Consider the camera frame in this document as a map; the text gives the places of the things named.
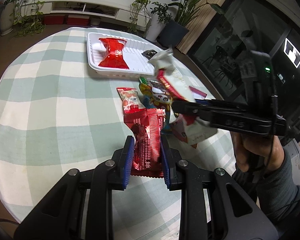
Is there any pink minion snack bag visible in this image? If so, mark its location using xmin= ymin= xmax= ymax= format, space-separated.
xmin=189 ymin=86 xmax=207 ymax=100

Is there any white red snack bag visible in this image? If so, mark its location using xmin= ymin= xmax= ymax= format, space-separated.
xmin=149 ymin=48 xmax=217 ymax=148

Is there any panda cartoon snack bag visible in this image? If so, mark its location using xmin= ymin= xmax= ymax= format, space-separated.
xmin=139 ymin=76 xmax=172 ymax=134

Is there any small dark red packet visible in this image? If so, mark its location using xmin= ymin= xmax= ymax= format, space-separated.
xmin=123 ymin=108 xmax=166 ymax=178

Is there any white red fruit packet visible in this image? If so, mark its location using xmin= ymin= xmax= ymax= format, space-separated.
xmin=116 ymin=87 xmax=146 ymax=115

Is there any black snack bag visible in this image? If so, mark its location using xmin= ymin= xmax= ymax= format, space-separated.
xmin=141 ymin=49 xmax=158 ymax=60

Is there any large red snack bag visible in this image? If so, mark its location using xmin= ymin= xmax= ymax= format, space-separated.
xmin=98 ymin=37 xmax=129 ymax=69

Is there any grey right sleeve forearm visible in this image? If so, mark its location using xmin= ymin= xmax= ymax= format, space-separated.
xmin=232 ymin=147 xmax=300 ymax=240

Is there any right hand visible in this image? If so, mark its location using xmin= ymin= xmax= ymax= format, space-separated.
xmin=230 ymin=132 xmax=285 ymax=172

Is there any white plastic tray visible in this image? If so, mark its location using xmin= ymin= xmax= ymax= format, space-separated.
xmin=87 ymin=33 xmax=161 ymax=78

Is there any large leaf plant dark pot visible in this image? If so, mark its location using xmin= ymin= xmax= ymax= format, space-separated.
xmin=157 ymin=0 xmax=224 ymax=48

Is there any glass sliding door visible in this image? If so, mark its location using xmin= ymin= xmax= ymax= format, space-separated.
xmin=187 ymin=0 xmax=300 ymax=140

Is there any beige curtain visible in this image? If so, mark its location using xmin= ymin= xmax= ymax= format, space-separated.
xmin=177 ymin=0 xmax=225 ymax=54

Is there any plant in white pot right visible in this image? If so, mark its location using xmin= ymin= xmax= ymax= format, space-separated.
xmin=146 ymin=2 xmax=172 ymax=42

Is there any plant in white pot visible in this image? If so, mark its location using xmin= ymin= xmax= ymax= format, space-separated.
xmin=0 ymin=0 xmax=19 ymax=36
xmin=146 ymin=2 xmax=172 ymax=42

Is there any green checked tablecloth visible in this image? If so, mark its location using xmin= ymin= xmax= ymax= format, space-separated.
xmin=0 ymin=27 xmax=235 ymax=239

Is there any trailing vine plant right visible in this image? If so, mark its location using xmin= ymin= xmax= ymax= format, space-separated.
xmin=128 ymin=0 xmax=151 ymax=37

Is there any trailing vine plant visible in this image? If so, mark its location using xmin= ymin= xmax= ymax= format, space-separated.
xmin=128 ymin=0 xmax=151 ymax=37
xmin=14 ymin=0 xmax=45 ymax=37

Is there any white tv console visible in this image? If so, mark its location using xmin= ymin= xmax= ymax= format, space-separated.
xmin=27 ymin=0 xmax=151 ymax=29

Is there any red storage box right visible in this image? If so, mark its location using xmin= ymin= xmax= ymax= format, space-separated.
xmin=66 ymin=15 xmax=90 ymax=26

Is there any red storage box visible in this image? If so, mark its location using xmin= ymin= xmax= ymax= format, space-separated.
xmin=66 ymin=15 xmax=90 ymax=26
xmin=43 ymin=14 xmax=65 ymax=25

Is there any red storage box left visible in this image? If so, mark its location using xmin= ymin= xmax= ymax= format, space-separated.
xmin=43 ymin=14 xmax=65 ymax=25

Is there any trailing vine plant left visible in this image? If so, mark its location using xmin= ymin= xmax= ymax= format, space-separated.
xmin=14 ymin=0 xmax=45 ymax=37

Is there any plant in white pot left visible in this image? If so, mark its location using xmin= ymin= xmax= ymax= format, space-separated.
xmin=0 ymin=0 xmax=19 ymax=36

